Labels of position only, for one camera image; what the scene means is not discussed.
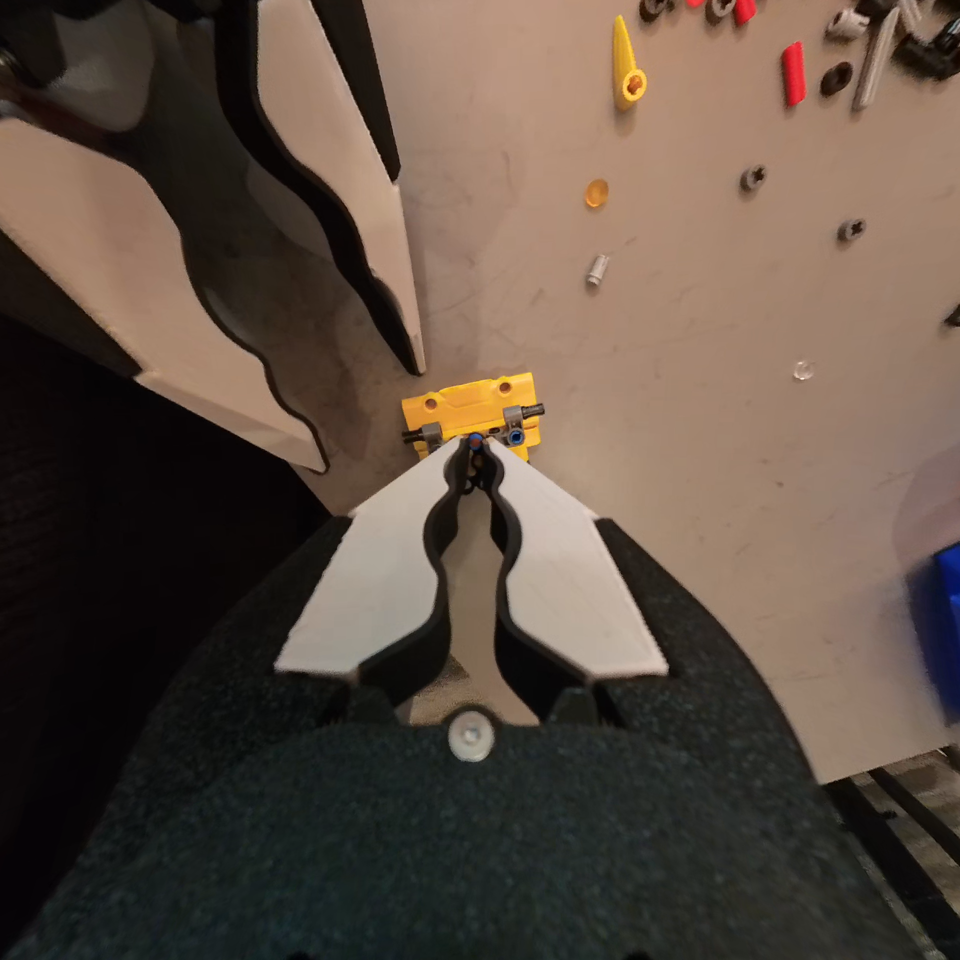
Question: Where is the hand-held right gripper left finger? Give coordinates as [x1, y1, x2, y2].
[272, 435, 474, 680]

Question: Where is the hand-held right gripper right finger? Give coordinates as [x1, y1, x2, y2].
[480, 436, 670, 682]

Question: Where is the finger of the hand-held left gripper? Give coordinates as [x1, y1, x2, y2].
[0, 122, 331, 474]
[253, 0, 428, 378]

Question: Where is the small yellow toy brick assembly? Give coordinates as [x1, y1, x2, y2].
[400, 372, 547, 465]

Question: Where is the pile of toy building pieces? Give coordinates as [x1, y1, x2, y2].
[637, 0, 960, 114]

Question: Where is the yellow tooth piece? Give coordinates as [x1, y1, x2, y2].
[611, 15, 648, 114]

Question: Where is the blue storage bin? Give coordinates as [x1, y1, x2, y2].
[903, 541, 960, 727]

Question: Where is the red toy pin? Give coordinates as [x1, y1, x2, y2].
[780, 41, 808, 108]

